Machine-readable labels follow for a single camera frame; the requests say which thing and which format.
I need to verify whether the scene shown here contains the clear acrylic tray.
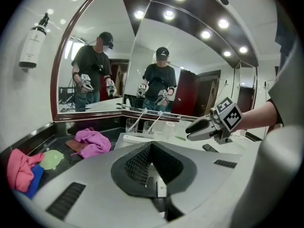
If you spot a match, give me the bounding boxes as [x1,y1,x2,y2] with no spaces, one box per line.
[114,131,168,151]

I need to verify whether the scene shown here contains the white plastic block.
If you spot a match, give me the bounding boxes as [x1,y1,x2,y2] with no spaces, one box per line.
[156,180,168,199]

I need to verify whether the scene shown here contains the brown cloth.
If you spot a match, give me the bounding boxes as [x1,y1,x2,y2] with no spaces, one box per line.
[65,139,84,153]

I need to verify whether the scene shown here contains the white toothbrush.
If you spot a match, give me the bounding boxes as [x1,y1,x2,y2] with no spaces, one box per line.
[129,107,148,132]
[147,110,164,133]

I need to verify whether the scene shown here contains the angled side wall mirror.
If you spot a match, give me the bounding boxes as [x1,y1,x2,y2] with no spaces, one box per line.
[50,0,134,123]
[233,60,259,119]

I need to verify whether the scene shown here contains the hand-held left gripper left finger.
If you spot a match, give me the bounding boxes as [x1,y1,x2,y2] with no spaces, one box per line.
[30,141,171,228]

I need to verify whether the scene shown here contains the white bottle with black cap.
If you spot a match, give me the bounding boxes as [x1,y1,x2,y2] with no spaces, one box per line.
[19,12,50,69]

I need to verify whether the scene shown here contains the blue cloth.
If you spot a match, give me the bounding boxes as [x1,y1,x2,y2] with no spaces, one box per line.
[23,164,46,200]

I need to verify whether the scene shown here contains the person's dark jacket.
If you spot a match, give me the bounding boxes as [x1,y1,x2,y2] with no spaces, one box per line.
[266,0,302,133]

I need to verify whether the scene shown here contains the clear drinking glass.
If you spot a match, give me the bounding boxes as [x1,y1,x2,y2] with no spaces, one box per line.
[125,118,140,133]
[142,120,155,135]

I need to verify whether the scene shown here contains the purple towel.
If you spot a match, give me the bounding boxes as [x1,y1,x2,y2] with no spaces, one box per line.
[74,128,112,159]

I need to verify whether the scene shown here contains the person's right forearm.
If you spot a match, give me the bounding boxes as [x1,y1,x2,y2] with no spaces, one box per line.
[230,98,279,134]

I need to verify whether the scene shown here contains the large wall mirror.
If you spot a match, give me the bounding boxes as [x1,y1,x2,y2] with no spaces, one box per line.
[120,0,260,129]

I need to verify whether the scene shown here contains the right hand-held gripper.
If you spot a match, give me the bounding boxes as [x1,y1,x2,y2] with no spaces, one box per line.
[184,96,244,145]

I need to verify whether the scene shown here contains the pink cloth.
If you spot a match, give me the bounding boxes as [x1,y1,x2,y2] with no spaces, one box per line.
[6,148,46,193]

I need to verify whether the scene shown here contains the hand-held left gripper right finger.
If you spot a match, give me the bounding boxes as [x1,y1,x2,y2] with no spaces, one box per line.
[151,124,304,228]

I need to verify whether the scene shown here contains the white tape roll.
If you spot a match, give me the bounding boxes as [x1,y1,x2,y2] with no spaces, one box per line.
[161,121,177,140]

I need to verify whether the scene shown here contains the black smartphone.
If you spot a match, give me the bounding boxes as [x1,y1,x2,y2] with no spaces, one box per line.
[202,143,219,153]

